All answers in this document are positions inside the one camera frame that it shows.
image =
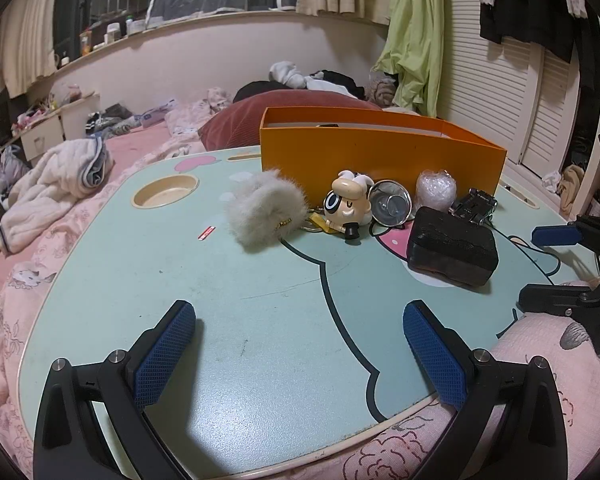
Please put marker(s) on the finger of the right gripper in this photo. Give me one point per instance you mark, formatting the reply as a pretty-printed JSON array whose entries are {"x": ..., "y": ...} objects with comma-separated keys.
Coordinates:
[
  {"x": 576, "y": 302},
  {"x": 584, "y": 231}
]

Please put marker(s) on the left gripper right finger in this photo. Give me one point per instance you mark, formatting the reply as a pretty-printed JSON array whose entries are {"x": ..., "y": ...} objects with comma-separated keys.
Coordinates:
[{"x": 508, "y": 421}]

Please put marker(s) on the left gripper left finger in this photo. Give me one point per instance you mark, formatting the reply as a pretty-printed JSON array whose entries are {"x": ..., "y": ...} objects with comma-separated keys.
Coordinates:
[{"x": 69, "y": 442}]

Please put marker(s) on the green toy car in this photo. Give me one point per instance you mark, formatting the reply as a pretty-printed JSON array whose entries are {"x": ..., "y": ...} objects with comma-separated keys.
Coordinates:
[{"x": 476, "y": 207}]

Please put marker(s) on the black orange leather case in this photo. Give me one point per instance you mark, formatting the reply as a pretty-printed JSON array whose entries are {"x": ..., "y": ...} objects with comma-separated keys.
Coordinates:
[{"x": 456, "y": 249}]

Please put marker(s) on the bubble wrap ball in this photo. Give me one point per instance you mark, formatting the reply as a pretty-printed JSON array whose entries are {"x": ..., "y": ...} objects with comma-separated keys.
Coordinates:
[{"x": 436, "y": 190}]

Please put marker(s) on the cartoon sheep figurine keychain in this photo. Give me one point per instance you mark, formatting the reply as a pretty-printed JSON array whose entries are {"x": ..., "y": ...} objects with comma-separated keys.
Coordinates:
[{"x": 346, "y": 206}]

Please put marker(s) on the white fur pompom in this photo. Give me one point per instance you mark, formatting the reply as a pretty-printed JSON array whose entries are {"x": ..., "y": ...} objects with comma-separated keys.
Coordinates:
[{"x": 265, "y": 209}]

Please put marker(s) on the pink floral bedsheet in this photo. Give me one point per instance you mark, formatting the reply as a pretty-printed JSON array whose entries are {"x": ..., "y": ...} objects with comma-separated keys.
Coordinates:
[{"x": 25, "y": 280}]

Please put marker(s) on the white fleece blanket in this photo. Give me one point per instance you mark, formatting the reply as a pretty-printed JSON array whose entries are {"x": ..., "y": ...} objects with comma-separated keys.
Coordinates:
[{"x": 65, "y": 174}]

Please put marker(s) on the green hanging cloth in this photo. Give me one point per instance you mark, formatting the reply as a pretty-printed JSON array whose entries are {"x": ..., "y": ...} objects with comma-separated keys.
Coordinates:
[{"x": 413, "y": 53}]

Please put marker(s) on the white drawer cabinet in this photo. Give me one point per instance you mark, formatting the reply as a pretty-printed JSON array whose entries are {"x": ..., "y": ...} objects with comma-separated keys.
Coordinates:
[{"x": 65, "y": 124}]

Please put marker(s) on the orange cardboard box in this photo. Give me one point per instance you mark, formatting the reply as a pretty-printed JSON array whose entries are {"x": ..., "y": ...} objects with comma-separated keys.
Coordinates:
[{"x": 310, "y": 145}]

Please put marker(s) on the red velvet pillow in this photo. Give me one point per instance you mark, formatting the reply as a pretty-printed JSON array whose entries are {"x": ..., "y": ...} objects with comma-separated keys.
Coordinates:
[{"x": 239, "y": 124}]

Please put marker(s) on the black garment on bed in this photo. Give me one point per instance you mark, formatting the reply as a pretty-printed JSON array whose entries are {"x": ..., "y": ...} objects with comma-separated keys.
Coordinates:
[{"x": 323, "y": 80}]

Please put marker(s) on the white garment on bed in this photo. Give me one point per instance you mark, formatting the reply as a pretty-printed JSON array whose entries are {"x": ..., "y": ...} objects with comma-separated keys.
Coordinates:
[{"x": 287, "y": 74}]

